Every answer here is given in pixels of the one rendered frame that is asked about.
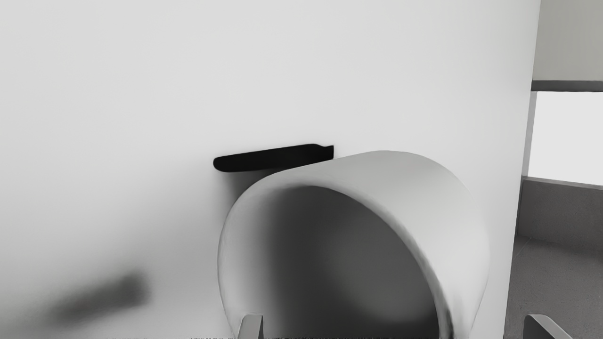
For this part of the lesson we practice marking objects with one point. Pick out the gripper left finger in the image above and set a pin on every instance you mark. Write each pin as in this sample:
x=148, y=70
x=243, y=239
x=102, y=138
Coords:
x=251, y=328

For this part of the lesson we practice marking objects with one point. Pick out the white mug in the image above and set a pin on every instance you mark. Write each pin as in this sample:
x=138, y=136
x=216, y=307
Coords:
x=414, y=202

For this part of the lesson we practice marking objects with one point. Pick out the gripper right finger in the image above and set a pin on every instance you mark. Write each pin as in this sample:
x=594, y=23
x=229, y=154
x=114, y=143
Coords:
x=545, y=329

